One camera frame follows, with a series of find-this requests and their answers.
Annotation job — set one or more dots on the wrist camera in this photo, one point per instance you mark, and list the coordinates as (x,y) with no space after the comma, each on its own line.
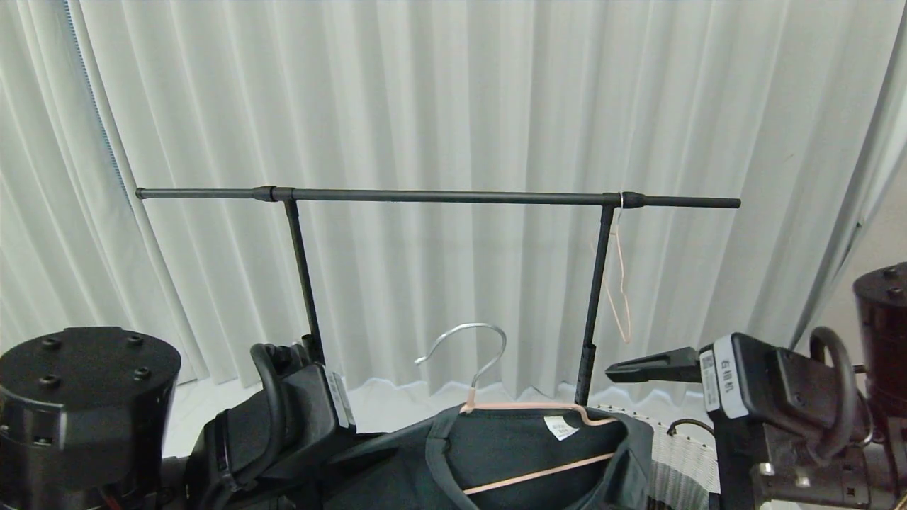
(793,389)
(305,411)

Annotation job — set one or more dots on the black clothes rack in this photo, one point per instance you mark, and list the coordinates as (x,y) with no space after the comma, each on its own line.
(439,195)

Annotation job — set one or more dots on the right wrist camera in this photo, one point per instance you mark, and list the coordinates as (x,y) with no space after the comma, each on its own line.
(793,389)

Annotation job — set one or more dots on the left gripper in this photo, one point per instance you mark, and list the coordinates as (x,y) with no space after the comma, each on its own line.
(340,400)

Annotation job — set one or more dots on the dark grey t-shirt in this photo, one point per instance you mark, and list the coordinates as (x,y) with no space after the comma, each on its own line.
(510,446)

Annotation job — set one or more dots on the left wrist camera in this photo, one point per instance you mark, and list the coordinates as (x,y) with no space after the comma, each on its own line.
(305,411)

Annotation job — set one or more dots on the white curtain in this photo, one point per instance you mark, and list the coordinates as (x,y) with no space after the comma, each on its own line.
(453,106)

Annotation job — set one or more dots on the pink clothes hanger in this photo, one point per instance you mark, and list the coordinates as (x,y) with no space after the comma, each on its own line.
(622,280)
(524,406)

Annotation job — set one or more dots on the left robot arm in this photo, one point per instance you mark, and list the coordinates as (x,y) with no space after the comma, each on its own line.
(85,411)

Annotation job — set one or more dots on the white laundry basket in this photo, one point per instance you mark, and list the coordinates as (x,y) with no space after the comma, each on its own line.
(684,460)

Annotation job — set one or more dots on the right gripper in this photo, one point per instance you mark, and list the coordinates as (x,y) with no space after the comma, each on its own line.
(730,382)

